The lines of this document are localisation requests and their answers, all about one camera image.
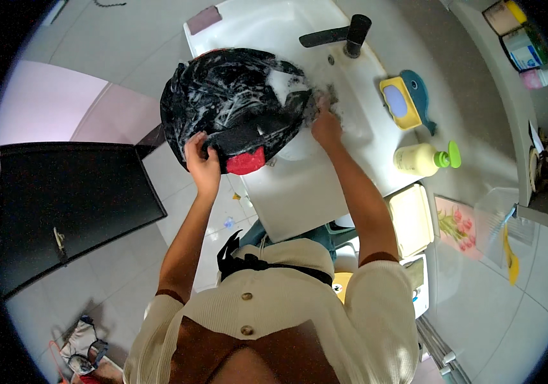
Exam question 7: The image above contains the white jar with green lid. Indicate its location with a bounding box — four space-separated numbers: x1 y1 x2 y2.
500 26 548 72

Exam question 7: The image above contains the cream bottle with green pump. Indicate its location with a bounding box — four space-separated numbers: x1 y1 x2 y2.
393 140 462 178

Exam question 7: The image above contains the red hanger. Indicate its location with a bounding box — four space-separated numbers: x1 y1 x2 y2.
47 340 72 384

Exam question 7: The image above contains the grey wall ledge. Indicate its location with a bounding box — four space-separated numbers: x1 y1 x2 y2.
448 0 548 227

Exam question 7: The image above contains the white metal rack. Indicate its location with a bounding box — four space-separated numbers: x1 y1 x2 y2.
415 316 472 384

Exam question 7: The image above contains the pink floral bag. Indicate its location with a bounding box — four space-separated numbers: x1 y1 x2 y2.
434 194 484 261

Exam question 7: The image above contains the blue whale-shaped holder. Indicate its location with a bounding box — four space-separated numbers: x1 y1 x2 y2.
400 70 438 136

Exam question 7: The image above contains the black faucet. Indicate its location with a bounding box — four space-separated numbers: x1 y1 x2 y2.
299 14 373 59

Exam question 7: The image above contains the clear plastic bag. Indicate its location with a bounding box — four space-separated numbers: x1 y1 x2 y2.
473 187 537 270

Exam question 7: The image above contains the yellow soap dish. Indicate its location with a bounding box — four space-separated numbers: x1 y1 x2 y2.
379 76 423 131

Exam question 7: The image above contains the person's left hand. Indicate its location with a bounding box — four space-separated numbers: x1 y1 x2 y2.
184 132 222 193

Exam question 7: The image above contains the person's right hand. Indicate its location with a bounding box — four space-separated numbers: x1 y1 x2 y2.
310 93 344 150

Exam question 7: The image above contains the pile of small dark items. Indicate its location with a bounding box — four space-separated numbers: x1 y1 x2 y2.
528 121 548 194

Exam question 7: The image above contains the white appliance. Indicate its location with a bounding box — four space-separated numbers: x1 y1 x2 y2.
400 253 431 320

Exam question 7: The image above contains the small pink bottle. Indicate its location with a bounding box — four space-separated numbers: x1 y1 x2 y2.
519 68 548 90

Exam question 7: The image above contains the pair of shoes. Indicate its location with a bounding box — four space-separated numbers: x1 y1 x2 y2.
58 316 109 376

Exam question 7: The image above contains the black door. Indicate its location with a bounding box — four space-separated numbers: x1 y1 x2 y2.
0 141 168 301

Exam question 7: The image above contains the purple soap bar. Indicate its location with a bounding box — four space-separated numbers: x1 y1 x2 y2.
383 85 408 119

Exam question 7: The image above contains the yellow bucket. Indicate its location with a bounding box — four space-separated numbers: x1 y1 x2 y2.
331 272 354 304

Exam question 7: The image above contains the jar with yellow lid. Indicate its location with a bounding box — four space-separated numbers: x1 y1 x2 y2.
482 0 528 37

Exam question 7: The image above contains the white pedestal sink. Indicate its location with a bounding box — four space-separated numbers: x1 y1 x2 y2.
183 0 423 244

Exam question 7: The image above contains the metal door handle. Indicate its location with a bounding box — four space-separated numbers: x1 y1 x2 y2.
52 227 69 263

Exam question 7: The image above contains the cream lidded bin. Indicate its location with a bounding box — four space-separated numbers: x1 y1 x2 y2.
386 183 435 260

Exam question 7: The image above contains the person's body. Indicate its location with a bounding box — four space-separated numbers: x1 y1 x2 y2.
123 230 421 384

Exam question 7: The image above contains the pink sponge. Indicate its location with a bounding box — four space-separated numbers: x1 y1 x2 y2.
186 6 223 36

